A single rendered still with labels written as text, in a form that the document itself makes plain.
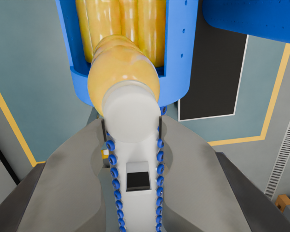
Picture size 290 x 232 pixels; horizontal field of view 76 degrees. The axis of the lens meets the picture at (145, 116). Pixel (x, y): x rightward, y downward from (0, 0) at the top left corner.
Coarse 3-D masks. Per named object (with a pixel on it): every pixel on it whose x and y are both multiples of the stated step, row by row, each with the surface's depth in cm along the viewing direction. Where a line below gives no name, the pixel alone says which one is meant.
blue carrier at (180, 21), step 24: (72, 0) 42; (168, 0) 29; (192, 0) 32; (72, 24) 43; (168, 24) 30; (192, 24) 35; (72, 48) 43; (168, 48) 32; (192, 48) 39; (72, 72) 38; (168, 72) 34; (168, 96) 37
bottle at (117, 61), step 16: (96, 48) 24; (112, 48) 17; (128, 48) 17; (96, 64) 16; (112, 64) 14; (128, 64) 14; (144, 64) 15; (96, 80) 15; (112, 80) 14; (128, 80) 13; (144, 80) 14; (96, 96) 15
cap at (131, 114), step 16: (112, 96) 12; (128, 96) 11; (144, 96) 12; (112, 112) 12; (128, 112) 12; (144, 112) 12; (160, 112) 13; (112, 128) 12; (128, 128) 13; (144, 128) 13
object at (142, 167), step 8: (128, 168) 80; (136, 168) 80; (144, 168) 80; (128, 176) 75; (136, 176) 75; (144, 176) 74; (128, 184) 71; (136, 184) 71; (144, 184) 71; (128, 192) 70; (136, 192) 71; (144, 192) 71
